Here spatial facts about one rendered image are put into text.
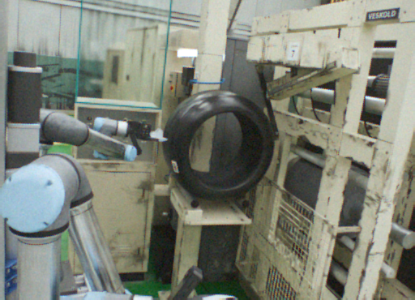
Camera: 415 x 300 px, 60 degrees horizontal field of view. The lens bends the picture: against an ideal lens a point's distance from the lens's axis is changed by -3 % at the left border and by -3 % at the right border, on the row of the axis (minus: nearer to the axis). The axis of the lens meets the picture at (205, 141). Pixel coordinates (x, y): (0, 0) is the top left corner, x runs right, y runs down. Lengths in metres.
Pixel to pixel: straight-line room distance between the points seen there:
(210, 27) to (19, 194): 1.62
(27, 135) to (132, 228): 1.68
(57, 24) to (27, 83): 9.59
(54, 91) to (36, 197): 9.92
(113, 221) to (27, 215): 1.91
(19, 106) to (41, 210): 0.42
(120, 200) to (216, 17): 1.34
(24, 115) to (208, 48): 1.30
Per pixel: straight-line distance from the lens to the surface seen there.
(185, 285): 0.84
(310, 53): 1.71
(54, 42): 10.65
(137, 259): 2.80
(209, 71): 2.16
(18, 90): 1.09
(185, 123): 1.80
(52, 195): 0.73
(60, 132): 1.46
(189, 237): 2.40
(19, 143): 1.12
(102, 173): 2.51
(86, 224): 0.92
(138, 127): 1.85
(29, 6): 10.65
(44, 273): 0.84
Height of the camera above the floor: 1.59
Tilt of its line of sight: 11 degrees down
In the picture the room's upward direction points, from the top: 7 degrees clockwise
